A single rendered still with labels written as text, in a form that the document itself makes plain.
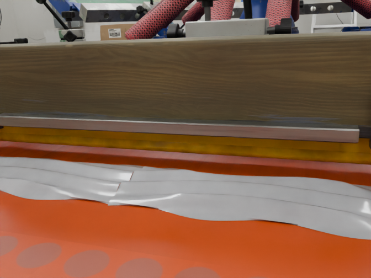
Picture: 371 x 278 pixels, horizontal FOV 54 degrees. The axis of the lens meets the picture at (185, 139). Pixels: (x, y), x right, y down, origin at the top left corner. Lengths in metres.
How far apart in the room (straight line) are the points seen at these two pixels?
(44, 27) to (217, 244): 5.46
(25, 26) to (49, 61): 5.46
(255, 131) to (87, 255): 0.15
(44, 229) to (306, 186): 0.17
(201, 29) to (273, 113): 0.33
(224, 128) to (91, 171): 0.11
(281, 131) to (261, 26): 0.32
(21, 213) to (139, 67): 0.14
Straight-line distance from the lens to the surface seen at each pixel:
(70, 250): 0.22
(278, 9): 0.79
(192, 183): 0.26
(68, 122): 0.34
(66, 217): 0.25
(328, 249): 0.21
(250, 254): 0.20
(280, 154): 0.31
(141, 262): 0.20
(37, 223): 0.25
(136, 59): 0.31
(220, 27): 0.59
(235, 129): 0.28
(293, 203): 0.24
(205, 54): 0.29
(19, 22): 5.89
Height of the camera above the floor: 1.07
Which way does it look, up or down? 17 degrees down
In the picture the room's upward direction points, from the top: 3 degrees counter-clockwise
